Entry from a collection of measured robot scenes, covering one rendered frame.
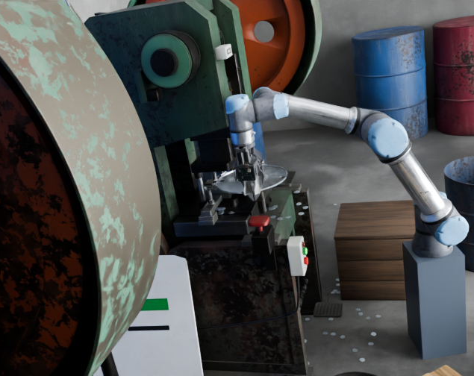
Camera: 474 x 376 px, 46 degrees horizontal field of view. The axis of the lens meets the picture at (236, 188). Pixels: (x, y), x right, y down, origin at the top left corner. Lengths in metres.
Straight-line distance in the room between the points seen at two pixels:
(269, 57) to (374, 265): 1.07
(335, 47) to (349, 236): 3.04
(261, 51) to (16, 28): 1.85
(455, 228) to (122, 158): 1.50
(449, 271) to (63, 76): 1.81
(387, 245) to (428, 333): 0.47
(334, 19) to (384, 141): 3.60
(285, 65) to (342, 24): 2.98
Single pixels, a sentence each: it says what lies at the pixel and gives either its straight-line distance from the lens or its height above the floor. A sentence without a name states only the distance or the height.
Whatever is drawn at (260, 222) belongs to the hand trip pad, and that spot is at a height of 0.76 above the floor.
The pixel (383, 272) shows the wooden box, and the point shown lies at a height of 0.15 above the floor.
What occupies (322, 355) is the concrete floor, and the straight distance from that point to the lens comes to 2.50.
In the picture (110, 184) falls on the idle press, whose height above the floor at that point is 1.35.
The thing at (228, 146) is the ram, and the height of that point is 0.95.
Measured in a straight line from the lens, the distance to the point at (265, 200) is 2.24.
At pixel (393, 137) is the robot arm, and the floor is 0.99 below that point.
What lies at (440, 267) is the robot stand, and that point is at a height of 0.41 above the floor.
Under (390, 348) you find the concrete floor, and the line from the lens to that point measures 2.52.
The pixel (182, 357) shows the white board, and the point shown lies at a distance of 2.36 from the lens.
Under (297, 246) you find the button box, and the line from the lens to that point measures 2.02.
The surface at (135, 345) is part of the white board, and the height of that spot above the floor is 0.22.
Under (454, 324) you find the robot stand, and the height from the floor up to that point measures 0.15.
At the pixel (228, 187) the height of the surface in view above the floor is 0.78.
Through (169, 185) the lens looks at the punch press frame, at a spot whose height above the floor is 0.83.
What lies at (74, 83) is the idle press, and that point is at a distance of 0.71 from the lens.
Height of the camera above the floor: 1.57
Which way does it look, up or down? 21 degrees down
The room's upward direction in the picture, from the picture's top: 10 degrees counter-clockwise
